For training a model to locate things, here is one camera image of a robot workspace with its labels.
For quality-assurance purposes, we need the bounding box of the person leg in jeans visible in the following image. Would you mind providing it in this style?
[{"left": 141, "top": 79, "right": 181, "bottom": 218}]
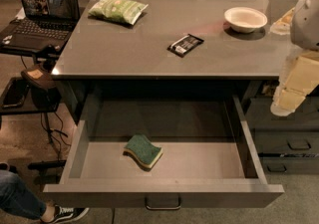
[{"left": 0, "top": 170, "right": 46, "bottom": 220}]

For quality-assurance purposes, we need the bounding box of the green chip bag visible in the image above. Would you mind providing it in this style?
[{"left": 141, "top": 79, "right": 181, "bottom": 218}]
[{"left": 89, "top": 0, "right": 148, "bottom": 25}]

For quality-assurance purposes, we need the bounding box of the black laptop stand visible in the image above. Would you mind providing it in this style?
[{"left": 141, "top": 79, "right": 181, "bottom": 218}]
[{"left": 0, "top": 55, "right": 66, "bottom": 174}]

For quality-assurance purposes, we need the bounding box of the green yellow sponge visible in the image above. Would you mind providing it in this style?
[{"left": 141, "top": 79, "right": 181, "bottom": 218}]
[{"left": 124, "top": 134, "right": 162, "bottom": 169}]

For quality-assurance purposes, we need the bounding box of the black white sneaker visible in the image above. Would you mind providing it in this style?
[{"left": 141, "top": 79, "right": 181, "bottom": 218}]
[{"left": 40, "top": 205, "right": 89, "bottom": 224}]

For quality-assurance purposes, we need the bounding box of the black laptop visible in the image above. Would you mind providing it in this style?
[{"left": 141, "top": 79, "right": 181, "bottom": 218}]
[{"left": 1, "top": 0, "right": 80, "bottom": 53}]

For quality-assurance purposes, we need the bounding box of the black controller with note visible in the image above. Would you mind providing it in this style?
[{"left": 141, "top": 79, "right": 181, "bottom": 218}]
[{"left": 21, "top": 64, "right": 56, "bottom": 91}]

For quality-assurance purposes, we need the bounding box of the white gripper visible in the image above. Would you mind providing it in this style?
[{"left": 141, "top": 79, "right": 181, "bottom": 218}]
[{"left": 270, "top": 0, "right": 319, "bottom": 116}]

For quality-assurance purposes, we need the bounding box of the dark tablet on shelf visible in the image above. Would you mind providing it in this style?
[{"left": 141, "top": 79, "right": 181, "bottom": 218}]
[{"left": 2, "top": 79, "right": 29, "bottom": 109}]

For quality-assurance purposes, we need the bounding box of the white bowl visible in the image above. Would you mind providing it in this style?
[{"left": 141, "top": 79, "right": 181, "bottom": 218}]
[{"left": 224, "top": 7, "right": 267, "bottom": 34}]

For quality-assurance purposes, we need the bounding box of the black snack bar wrapper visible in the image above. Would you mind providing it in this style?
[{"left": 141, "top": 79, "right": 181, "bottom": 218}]
[{"left": 167, "top": 34, "right": 203, "bottom": 58}]

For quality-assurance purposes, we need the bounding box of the metal drawer handle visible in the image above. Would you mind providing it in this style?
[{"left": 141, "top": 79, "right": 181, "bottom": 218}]
[{"left": 145, "top": 196, "right": 181, "bottom": 211}]

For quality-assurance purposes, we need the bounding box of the open grey top drawer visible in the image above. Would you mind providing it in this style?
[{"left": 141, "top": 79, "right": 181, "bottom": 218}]
[{"left": 44, "top": 94, "right": 284, "bottom": 208}]

